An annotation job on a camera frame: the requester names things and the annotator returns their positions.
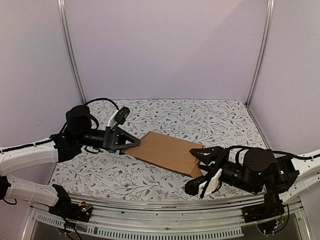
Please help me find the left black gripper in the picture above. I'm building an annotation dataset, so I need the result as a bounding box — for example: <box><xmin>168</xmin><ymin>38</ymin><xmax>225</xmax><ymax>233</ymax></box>
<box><xmin>75</xmin><ymin>125</ymin><xmax>143</xmax><ymax>155</ymax></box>

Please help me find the brown cardboard box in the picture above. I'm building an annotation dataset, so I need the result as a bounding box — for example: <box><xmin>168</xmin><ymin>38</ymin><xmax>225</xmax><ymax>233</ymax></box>
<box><xmin>123</xmin><ymin>131</ymin><xmax>204</xmax><ymax>178</ymax></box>

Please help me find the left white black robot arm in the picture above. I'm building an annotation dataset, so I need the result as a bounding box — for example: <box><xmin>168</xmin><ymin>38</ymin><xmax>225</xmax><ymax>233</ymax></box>
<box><xmin>0</xmin><ymin>105</ymin><xmax>140</xmax><ymax>217</ymax></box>

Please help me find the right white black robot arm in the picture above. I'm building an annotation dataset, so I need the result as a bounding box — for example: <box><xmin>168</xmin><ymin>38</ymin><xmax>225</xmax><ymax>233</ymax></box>
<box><xmin>184</xmin><ymin>145</ymin><xmax>320</xmax><ymax>218</ymax></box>

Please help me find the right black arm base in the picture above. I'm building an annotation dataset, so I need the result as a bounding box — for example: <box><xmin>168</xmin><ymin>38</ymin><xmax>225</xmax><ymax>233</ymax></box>
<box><xmin>241</xmin><ymin>191</ymin><xmax>285</xmax><ymax>223</ymax></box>

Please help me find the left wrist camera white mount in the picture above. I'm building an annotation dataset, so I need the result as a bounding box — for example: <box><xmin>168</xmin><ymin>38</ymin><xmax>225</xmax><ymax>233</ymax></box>
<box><xmin>107</xmin><ymin>106</ymin><xmax>130</xmax><ymax>128</ymax></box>

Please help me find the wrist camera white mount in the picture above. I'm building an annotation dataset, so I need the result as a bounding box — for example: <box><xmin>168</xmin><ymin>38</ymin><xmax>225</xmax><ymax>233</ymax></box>
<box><xmin>107</xmin><ymin>106</ymin><xmax>130</xmax><ymax>128</ymax></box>
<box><xmin>184</xmin><ymin>168</ymin><xmax>223</xmax><ymax>199</ymax></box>

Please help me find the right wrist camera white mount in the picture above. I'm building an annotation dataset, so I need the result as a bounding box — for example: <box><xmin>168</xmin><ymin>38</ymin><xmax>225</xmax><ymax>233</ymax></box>
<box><xmin>184</xmin><ymin>168</ymin><xmax>223</xmax><ymax>199</ymax></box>

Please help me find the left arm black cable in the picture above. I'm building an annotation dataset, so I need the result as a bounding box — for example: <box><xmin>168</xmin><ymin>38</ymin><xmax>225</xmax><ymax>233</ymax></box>
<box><xmin>59</xmin><ymin>97</ymin><xmax>121</xmax><ymax>153</ymax></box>

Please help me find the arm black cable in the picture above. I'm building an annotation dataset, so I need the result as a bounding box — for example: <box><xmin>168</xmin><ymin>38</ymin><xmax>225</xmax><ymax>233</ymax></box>
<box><xmin>231</xmin><ymin>145</ymin><xmax>316</xmax><ymax>166</ymax></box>
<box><xmin>59</xmin><ymin>97</ymin><xmax>121</xmax><ymax>153</ymax></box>

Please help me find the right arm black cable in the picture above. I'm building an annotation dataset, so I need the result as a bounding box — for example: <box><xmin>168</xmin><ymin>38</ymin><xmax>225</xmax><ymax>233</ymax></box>
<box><xmin>231</xmin><ymin>145</ymin><xmax>316</xmax><ymax>166</ymax></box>

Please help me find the aluminium front rail frame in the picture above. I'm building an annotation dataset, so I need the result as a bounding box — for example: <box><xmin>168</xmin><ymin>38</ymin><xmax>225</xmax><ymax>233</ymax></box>
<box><xmin>21</xmin><ymin>192</ymin><xmax>307</xmax><ymax>240</ymax></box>

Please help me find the left aluminium corner post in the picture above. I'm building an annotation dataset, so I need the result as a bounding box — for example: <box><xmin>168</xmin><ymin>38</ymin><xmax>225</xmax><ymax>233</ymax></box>
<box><xmin>56</xmin><ymin>0</ymin><xmax>87</xmax><ymax>104</ymax></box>

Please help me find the aluminium corner post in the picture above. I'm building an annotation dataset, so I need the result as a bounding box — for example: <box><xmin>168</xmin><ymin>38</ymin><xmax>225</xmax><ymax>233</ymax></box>
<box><xmin>56</xmin><ymin>0</ymin><xmax>87</xmax><ymax>104</ymax></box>
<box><xmin>245</xmin><ymin>0</ymin><xmax>275</xmax><ymax>109</ymax></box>

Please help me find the right aluminium corner post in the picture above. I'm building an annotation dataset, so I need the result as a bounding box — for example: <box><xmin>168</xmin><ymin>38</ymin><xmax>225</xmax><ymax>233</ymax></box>
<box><xmin>245</xmin><ymin>0</ymin><xmax>275</xmax><ymax>109</ymax></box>

